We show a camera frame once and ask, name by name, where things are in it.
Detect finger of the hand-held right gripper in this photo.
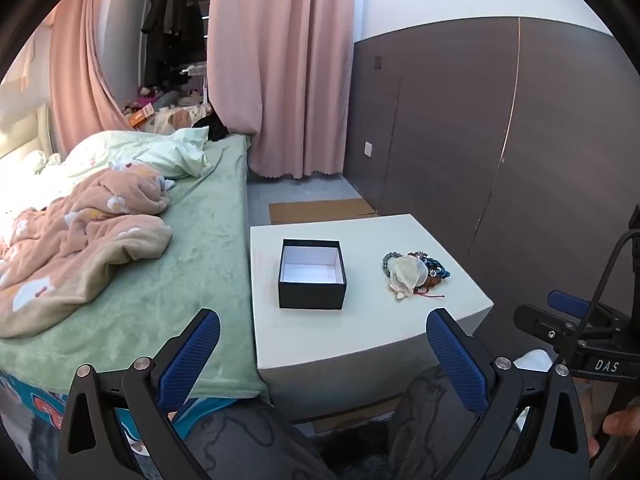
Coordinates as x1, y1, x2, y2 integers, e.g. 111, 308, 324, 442
547, 290, 592, 317
514, 304, 626, 355

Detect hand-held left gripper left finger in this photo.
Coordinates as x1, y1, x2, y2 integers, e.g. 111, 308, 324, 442
59, 308, 222, 480

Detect blue bead bracelet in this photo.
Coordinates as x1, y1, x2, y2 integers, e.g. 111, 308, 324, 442
425, 257, 452, 282

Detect wide pink curtain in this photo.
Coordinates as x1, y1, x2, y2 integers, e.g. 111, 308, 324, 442
206, 0, 357, 180

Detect brown seed bead bracelet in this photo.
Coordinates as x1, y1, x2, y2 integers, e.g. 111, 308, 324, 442
411, 269, 447, 300

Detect white side table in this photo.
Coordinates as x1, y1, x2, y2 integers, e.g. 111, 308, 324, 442
249, 214, 495, 423

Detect dark fluffy rug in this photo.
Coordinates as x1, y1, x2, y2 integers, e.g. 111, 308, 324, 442
310, 422, 401, 480

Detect peach flower-print blanket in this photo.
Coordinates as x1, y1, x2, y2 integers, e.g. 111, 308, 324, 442
0, 165, 173, 338

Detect black jewelry box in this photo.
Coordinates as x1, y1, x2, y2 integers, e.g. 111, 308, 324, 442
278, 239, 347, 310

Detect person's leg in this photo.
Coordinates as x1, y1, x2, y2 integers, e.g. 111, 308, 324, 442
387, 365, 501, 480
182, 400, 341, 480

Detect hanging dark clothes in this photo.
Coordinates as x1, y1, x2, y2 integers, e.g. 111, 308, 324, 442
141, 0, 208, 91

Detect white clothes rack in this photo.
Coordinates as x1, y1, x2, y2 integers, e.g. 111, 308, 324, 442
180, 62, 209, 106

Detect cardboard sheet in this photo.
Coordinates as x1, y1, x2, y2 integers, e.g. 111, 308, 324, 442
269, 198, 378, 224

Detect black cloth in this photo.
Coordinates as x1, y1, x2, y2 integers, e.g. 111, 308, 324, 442
192, 115, 237, 143

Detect white cloth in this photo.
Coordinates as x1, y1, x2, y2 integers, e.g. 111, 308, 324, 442
514, 349, 557, 376

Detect narrow pink curtain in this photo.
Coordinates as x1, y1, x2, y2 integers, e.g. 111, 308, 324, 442
49, 0, 133, 153

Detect person's right hand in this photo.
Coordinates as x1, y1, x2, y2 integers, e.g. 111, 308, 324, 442
588, 406, 640, 460

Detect light green duvet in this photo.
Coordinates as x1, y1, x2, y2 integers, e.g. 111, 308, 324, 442
37, 126, 213, 181

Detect teal printed bed sheet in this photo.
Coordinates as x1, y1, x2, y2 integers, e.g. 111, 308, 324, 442
0, 367, 236, 461

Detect person's left leg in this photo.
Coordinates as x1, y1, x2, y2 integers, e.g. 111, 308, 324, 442
182, 400, 341, 480

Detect person's right leg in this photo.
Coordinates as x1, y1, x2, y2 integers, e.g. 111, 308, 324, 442
387, 365, 501, 480

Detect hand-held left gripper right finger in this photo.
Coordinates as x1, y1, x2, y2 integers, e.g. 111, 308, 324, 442
426, 308, 586, 480

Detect beige headboard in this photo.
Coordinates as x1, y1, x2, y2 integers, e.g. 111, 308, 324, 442
0, 102, 56, 171

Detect bed with green sheet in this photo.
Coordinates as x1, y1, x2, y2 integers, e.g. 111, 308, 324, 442
0, 132, 271, 411

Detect black cable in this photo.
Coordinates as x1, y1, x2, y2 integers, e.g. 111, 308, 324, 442
565, 229, 640, 361

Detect pile of plush toys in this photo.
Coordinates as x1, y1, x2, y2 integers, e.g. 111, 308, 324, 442
122, 85, 211, 133

